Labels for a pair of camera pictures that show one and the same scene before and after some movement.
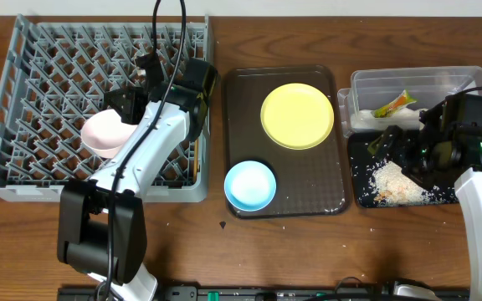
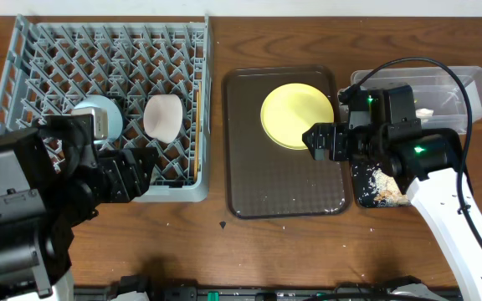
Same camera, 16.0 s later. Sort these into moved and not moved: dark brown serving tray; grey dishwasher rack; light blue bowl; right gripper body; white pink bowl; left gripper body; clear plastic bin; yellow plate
Moved: left gripper body; light blue bowl; white pink bowl; right gripper body
Not moved: yellow plate; clear plastic bin; grey dishwasher rack; dark brown serving tray
